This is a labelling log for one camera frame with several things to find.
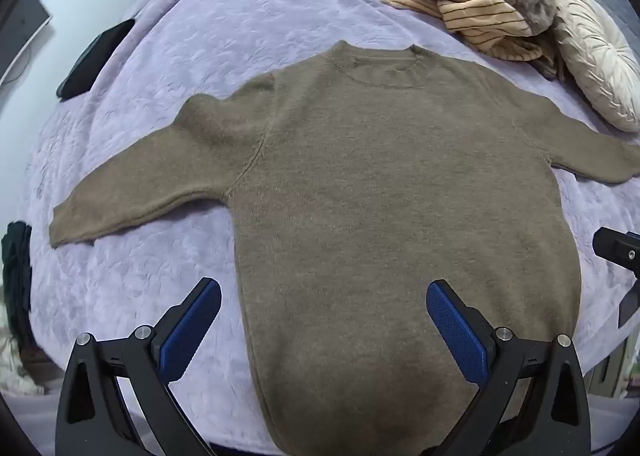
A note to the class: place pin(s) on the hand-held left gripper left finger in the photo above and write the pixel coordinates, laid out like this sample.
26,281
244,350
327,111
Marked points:
192,326

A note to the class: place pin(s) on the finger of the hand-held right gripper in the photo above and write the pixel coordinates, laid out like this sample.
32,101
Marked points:
631,308
620,248

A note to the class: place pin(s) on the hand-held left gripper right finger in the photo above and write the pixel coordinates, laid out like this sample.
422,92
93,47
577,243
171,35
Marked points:
457,331

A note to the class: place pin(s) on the brown knit sweater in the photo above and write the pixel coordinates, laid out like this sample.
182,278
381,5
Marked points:
375,211

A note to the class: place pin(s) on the light crumpled cloth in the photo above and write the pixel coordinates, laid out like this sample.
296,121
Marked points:
17,366

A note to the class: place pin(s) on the dark green cloth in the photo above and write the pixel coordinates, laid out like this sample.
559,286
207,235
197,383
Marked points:
15,276

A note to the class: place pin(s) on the round cream pleated pillow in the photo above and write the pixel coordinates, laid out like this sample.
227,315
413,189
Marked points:
595,56

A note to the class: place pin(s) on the black flat case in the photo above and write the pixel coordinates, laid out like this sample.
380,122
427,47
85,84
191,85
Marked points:
92,61

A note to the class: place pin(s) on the purple embossed blanket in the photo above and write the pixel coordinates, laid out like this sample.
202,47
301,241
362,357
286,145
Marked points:
225,26

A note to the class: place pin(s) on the dark monitor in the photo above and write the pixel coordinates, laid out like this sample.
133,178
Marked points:
22,21

